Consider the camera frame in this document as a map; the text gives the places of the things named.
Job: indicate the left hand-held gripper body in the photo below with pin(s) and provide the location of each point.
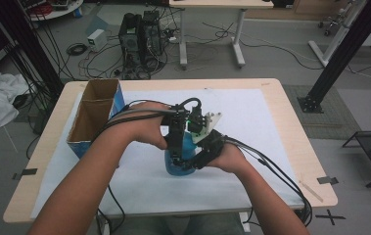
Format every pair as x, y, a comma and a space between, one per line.
176, 129

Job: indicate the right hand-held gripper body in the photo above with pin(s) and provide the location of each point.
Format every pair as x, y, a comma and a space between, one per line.
207, 143

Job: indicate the blue cup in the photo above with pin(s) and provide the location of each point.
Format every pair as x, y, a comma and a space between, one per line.
173, 169

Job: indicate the blue cardboard box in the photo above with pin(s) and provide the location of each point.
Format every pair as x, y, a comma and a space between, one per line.
91, 111

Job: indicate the person's right hand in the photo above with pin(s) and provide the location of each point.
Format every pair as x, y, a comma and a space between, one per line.
230, 160

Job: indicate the person's left hand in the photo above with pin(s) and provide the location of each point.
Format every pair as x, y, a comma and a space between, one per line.
147, 130

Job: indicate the white paper mat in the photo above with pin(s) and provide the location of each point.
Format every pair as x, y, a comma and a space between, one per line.
245, 156

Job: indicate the black computer tower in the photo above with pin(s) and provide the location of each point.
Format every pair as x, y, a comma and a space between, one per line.
152, 32
130, 36

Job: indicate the thin wooden stick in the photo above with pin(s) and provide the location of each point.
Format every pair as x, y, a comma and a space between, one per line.
311, 191

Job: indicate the small white box device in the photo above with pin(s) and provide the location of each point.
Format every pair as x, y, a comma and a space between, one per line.
97, 39

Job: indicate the grey tape strip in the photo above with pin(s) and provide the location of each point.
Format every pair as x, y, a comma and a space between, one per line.
327, 180
25, 173

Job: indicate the grey floor mat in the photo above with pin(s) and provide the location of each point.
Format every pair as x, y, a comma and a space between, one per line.
333, 114

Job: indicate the white desk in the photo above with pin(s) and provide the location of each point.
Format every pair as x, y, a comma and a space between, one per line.
220, 3

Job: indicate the black tape cross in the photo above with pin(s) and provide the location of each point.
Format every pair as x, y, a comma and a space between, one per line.
330, 217

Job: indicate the round white table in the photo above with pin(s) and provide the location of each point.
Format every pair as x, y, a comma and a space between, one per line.
59, 11

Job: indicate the white metal stand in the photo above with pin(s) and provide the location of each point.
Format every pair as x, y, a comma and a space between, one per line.
336, 36

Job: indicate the black aluminium post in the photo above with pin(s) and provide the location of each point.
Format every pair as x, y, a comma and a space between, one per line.
346, 49

